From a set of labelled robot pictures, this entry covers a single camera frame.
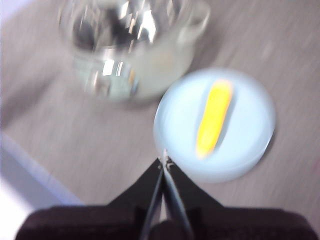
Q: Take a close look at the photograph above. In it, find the pale green electric steamer pot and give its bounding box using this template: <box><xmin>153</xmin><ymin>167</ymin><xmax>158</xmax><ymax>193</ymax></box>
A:
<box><xmin>58</xmin><ymin>0</ymin><xmax>211</xmax><ymax>104</ymax></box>

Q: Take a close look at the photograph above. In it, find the blue round plate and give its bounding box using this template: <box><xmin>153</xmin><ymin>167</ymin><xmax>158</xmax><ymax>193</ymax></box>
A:
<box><xmin>152</xmin><ymin>67</ymin><xmax>277</xmax><ymax>184</ymax></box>

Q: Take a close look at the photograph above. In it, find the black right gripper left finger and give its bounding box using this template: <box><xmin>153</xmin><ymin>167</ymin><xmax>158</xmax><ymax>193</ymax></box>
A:
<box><xmin>107</xmin><ymin>156</ymin><xmax>165</xmax><ymax>240</ymax></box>

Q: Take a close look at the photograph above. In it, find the yellow corn cob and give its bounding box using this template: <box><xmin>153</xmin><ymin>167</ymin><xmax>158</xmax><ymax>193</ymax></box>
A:
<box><xmin>195</xmin><ymin>79</ymin><xmax>234</xmax><ymax>159</ymax></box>

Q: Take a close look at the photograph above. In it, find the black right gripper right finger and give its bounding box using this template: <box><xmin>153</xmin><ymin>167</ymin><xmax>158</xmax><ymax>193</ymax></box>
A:
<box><xmin>164</xmin><ymin>155</ymin><xmax>222</xmax><ymax>240</ymax></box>

